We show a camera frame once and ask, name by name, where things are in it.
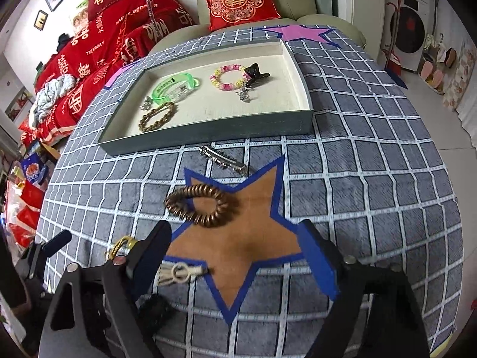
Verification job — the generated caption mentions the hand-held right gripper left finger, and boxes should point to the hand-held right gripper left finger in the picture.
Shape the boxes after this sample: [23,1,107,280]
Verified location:
[39,220,174,358]

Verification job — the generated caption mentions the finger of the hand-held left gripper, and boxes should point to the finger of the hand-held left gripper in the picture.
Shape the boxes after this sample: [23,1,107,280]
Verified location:
[42,230,73,259]

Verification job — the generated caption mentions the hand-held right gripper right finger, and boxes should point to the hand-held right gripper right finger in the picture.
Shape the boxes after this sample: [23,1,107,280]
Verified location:
[296,219,429,358]

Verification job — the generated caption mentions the braided brown bracelet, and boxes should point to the braided brown bracelet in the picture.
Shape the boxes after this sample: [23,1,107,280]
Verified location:
[138,101,176,132]

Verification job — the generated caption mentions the grey tray with white inside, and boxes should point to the grey tray with white inside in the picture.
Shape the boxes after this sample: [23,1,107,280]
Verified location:
[97,38,315,156]

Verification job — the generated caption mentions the green plastic bangle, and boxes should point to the green plastic bangle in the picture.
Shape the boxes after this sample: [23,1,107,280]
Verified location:
[151,72,201,106]

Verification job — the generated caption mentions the colourful bead bracelet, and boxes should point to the colourful bead bracelet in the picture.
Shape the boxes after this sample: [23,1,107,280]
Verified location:
[210,64,248,92]

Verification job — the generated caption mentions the black hair claw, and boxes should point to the black hair claw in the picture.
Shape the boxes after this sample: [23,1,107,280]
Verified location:
[242,63,271,87]

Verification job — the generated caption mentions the red gift bag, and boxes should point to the red gift bag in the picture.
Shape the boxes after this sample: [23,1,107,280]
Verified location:
[7,183,47,247]

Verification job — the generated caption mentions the blue snack packet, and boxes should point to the blue snack packet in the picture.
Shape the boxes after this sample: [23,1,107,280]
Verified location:
[20,157,49,187]

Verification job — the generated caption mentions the brown star sticker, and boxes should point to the brown star sticker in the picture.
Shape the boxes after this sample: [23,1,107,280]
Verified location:
[164,155,325,325]

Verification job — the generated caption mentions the grey checked tablecloth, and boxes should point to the grey checked tablecloth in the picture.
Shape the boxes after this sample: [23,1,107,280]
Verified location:
[35,22,464,358]

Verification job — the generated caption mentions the silver hair clip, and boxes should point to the silver hair clip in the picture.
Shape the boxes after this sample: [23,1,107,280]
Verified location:
[198,145,247,175]

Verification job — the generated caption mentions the grey white crumpled clothes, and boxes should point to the grey white crumpled clothes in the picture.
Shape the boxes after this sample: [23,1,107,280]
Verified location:
[29,75,77,125]

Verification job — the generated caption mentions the purple star sticker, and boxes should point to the purple star sticker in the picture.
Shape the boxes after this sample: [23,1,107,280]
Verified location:
[104,61,142,89]

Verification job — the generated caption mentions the sofa with red cover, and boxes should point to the sofa with red cover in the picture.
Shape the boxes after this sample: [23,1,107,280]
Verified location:
[18,0,198,146]

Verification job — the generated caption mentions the cartoon poster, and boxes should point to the cartoon poster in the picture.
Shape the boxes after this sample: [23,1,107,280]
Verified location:
[71,0,90,30]

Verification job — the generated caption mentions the slipper rack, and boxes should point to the slipper rack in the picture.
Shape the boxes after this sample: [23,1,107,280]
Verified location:
[421,33,457,90]

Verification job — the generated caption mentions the white washing machine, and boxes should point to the white washing machine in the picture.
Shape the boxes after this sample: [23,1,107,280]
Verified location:
[385,0,436,73]

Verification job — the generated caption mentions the red embroidered cushion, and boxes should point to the red embroidered cushion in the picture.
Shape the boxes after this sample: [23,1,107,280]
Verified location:
[201,0,282,31]

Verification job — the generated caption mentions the yellow flower hair tie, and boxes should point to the yellow flower hair tie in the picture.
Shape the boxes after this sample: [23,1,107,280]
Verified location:
[108,236,137,260]

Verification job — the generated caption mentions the black bead hair tie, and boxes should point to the black bead hair tie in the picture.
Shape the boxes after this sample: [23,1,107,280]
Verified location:
[140,294,176,338]

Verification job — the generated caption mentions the wooden bead bracelet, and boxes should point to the wooden bead bracelet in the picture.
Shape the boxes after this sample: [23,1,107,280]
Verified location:
[164,183,230,227]

